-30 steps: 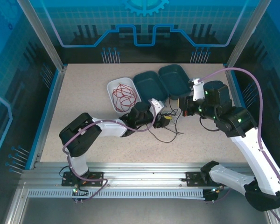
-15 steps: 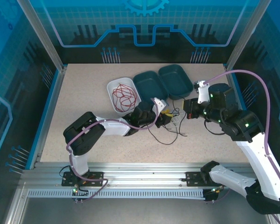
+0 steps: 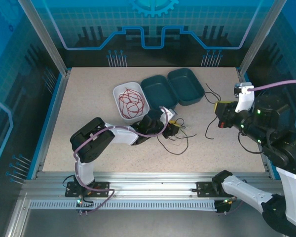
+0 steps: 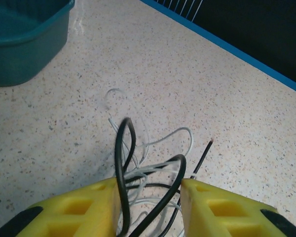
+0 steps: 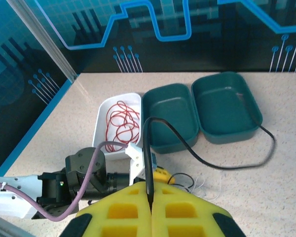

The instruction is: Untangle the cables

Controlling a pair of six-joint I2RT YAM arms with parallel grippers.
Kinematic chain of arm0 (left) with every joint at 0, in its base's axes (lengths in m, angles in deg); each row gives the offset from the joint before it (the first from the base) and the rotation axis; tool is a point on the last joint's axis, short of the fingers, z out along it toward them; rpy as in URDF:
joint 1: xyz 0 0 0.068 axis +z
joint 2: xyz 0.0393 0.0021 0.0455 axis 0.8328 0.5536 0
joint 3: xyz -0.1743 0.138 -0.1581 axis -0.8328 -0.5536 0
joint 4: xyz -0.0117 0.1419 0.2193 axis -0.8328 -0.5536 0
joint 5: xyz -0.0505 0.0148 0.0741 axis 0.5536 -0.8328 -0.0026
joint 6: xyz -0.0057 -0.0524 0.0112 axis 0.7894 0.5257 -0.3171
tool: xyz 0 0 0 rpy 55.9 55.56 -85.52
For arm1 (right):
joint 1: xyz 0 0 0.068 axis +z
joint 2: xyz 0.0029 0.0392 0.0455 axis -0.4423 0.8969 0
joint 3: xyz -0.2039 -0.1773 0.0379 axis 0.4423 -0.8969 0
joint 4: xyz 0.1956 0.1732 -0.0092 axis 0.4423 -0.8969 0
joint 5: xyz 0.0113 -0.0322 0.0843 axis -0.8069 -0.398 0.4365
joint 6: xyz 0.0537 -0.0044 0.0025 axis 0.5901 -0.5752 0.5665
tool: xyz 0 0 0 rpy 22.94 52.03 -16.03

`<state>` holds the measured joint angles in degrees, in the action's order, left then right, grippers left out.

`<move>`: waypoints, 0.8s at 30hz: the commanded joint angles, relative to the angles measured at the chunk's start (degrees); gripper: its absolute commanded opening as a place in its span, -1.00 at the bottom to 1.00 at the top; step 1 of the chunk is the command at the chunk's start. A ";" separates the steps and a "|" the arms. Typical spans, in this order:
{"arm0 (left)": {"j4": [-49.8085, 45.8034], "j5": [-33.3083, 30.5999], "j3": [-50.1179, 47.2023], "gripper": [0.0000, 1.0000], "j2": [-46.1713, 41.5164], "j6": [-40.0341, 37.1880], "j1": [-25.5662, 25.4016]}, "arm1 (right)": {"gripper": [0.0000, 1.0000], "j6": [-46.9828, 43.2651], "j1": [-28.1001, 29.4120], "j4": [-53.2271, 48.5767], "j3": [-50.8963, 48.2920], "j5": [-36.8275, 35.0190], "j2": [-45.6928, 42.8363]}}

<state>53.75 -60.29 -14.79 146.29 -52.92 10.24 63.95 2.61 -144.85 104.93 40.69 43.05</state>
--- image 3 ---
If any black cable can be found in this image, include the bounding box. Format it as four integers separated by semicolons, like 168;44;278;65
171;118;197;142
203;83;222;140
157;137;189;156

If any red cable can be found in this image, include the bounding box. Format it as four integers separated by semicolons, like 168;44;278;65
124;88;145;117
118;86;146;119

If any teal plastic bin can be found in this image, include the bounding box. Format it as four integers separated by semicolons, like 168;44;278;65
167;68;205;107
140;75;178;116

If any white plastic bin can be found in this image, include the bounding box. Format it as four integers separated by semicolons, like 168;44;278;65
112;81;150;123

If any black connector box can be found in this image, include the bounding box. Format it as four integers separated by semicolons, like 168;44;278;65
216;199;231;216
75;199;95;216

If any grey metal panel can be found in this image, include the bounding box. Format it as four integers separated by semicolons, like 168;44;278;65
4;207;296;237

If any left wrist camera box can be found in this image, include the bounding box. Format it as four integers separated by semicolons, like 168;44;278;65
165;108;178;119

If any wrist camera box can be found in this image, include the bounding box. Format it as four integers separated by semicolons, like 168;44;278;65
165;108;178;119
233;82;257;113

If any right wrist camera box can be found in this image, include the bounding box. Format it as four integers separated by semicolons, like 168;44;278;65
233;82;257;113

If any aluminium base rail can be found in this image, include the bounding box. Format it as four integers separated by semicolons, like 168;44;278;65
23;171;284;199

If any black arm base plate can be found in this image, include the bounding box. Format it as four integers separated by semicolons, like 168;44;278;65
65;181;111;198
196;181;241;198

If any aluminium frame post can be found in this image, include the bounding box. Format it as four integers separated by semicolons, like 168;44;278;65
238;0;284;77
17;0;70;75

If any slotted cable duct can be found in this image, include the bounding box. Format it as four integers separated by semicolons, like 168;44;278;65
29;199;218;211

